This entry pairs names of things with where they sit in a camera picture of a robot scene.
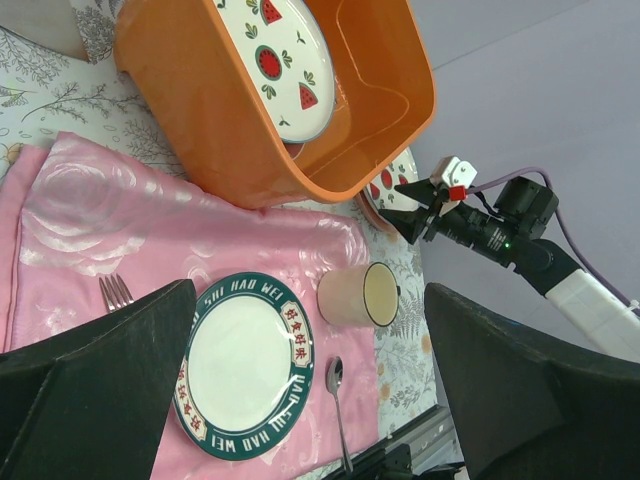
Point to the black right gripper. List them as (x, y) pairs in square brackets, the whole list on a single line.
[(509, 238)]

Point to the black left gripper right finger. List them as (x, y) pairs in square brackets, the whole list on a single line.
[(527, 405)]

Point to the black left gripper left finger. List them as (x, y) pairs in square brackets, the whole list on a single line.
[(92, 402)]

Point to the pink bottom plate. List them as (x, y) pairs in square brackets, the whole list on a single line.
[(372, 216)]

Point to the dark red cream plate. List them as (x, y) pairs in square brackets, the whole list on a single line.
[(295, 149)]

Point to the white watermelon pattern plate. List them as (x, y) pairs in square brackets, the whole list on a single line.
[(287, 58)]

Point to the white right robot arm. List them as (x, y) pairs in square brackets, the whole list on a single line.
[(610, 324)]

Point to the orange plastic bin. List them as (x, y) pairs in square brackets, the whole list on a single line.
[(183, 61)]

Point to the beige enamel mug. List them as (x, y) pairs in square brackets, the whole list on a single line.
[(360, 296)]

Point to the silver fork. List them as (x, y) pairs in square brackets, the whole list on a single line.
[(115, 293)]

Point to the green rimmed white plate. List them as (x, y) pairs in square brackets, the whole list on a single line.
[(248, 367)]

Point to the pink satin placemat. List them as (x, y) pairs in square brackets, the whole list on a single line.
[(79, 211)]

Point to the silver spoon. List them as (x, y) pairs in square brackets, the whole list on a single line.
[(333, 381)]

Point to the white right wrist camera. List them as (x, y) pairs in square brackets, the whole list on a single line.
[(455, 176)]

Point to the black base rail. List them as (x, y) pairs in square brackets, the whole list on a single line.
[(424, 448)]

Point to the wooden handled metal spatula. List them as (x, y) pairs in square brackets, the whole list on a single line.
[(48, 23)]

